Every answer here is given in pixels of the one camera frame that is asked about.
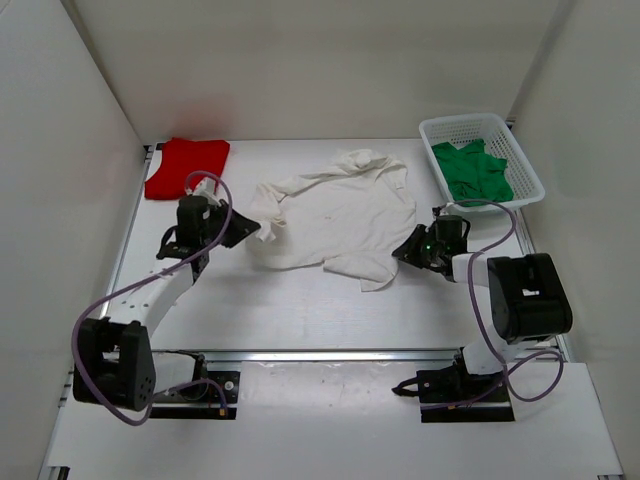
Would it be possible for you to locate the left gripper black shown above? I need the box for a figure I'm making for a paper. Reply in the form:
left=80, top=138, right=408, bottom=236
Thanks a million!
left=201, top=199, right=260, bottom=249

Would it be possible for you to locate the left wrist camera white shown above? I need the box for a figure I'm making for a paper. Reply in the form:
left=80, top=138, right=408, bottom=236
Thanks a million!
left=185, top=177, right=218, bottom=204

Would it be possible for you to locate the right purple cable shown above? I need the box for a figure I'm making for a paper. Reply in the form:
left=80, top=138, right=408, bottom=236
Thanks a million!
left=419, top=198, right=565, bottom=414

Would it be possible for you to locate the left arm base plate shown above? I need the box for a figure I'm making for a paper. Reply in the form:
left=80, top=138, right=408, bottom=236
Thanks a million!
left=150, top=350, right=241, bottom=421

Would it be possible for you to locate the white plastic basket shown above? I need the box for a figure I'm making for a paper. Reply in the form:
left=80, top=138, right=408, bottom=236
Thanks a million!
left=419, top=113, right=545, bottom=215

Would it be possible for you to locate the red t shirt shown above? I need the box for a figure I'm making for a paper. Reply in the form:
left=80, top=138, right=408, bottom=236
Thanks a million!
left=144, top=138, right=231, bottom=201

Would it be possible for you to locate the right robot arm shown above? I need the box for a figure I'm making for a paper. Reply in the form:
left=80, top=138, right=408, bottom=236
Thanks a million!
left=392, top=215, right=573, bottom=409

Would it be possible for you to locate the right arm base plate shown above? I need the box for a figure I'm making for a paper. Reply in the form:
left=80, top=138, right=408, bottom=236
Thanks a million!
left=391, top=354, right=515, bottom=423

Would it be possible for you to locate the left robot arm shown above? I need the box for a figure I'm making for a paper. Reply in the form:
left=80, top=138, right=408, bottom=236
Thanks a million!
left=72, top=195, right=260, bottom=412

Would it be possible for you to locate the green t shirt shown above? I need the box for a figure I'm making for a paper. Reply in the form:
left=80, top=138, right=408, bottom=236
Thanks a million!
left=432, top=139, right=514, bottom=207

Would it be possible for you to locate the white t shirt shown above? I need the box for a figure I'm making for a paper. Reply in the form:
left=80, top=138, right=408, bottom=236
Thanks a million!
left=248, top=149, right=417, bottom=292

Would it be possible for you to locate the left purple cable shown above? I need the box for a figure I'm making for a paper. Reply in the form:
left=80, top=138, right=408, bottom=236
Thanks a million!
left=71, top=170, right=235, bottom=427

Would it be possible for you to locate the purple cable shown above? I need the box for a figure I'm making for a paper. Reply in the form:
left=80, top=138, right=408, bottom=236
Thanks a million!
left=71, top=170, right=235, bottom=427
left=419, top=198, right=565, bottom=414

